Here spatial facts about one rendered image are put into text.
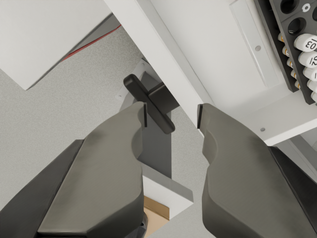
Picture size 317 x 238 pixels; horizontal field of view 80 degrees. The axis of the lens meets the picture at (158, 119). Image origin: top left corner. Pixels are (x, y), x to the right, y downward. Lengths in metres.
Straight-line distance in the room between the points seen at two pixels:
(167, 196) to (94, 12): 0.43
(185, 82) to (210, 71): 0.10
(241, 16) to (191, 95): 0.11
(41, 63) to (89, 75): 0.85
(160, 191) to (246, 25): 0.41
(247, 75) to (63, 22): 0.27
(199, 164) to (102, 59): 1.01
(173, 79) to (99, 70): 1.06
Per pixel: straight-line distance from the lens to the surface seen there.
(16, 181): 2.18
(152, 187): 0.51
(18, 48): 0.40
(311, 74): 0.21
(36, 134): 1.66
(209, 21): 0.24
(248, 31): 0.24
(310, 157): 1.33
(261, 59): 0.26
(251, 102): 0.29
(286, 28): 0.20
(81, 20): 0.34
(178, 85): 0.16
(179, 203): 0.56
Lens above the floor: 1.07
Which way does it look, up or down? 58 degrees down
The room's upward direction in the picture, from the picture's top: 175 degrees counter-clockwise
